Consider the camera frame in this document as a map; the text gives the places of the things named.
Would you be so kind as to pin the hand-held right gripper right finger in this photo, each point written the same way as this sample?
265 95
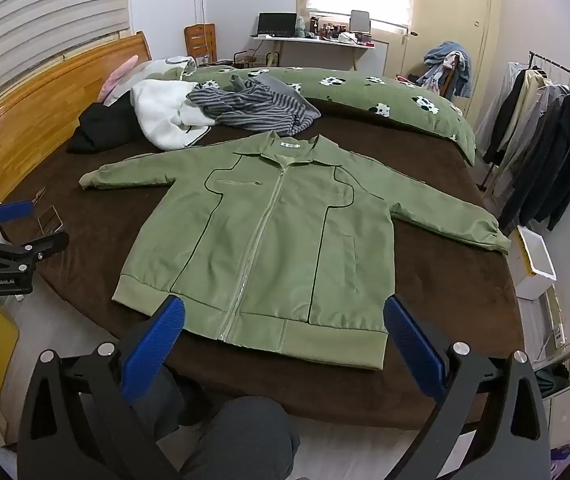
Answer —
412 350

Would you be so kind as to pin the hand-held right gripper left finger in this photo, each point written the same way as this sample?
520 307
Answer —
157 345

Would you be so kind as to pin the green zip jacket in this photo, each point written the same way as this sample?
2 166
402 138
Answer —
265 240

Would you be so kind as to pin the pile of clothes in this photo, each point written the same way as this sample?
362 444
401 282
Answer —
447 65

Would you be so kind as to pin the metal clothes rack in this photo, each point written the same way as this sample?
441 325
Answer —
560 66

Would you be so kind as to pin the phone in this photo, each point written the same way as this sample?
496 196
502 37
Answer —
51 220

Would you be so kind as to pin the brown bed blanket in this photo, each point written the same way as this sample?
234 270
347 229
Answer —
440 285

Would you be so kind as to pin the wooden headboard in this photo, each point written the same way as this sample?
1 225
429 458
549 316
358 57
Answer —
40 105

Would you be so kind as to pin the person's right leg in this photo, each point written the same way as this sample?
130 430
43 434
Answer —
240 435

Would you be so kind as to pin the black garment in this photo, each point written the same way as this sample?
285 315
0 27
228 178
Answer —
105 127

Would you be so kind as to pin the white storage shelf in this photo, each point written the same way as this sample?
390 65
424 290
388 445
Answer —
540 320

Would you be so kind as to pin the white foam box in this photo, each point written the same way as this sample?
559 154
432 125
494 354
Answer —
535 260

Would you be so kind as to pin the pink pillow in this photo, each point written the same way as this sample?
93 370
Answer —
117 77

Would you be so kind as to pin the white fleece garment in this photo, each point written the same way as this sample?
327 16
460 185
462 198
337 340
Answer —
157 110

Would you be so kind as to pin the large window blind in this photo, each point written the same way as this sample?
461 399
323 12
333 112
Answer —
55 15

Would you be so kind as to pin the white printed pillow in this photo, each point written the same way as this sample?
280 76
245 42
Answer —
165 67

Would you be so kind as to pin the hanging dark navy coat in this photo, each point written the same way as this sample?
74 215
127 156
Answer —
565 160

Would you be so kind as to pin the wooden chair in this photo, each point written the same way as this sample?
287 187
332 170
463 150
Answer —
200 42

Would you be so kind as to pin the hanging black coat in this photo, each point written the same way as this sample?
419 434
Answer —
507 110

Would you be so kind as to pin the grey striped garment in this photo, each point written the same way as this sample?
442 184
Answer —
255 105

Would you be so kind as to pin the hanging grey garment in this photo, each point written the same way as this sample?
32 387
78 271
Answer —
545 125

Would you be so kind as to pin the green panda print duvet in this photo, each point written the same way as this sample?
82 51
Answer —
365 90

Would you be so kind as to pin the hanging beige coat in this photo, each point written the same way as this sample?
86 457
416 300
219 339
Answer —
527 95

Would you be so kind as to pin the black laptop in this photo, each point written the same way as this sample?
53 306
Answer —
276 24

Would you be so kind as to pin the white desk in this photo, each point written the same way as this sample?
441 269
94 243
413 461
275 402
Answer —
305 40

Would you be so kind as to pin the row of cosmetic bottles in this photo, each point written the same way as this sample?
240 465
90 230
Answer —
330 27

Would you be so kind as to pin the standing mirror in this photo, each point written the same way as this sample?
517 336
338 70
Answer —
360 21

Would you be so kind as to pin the cream door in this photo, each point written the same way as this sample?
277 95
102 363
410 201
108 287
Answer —
445 10

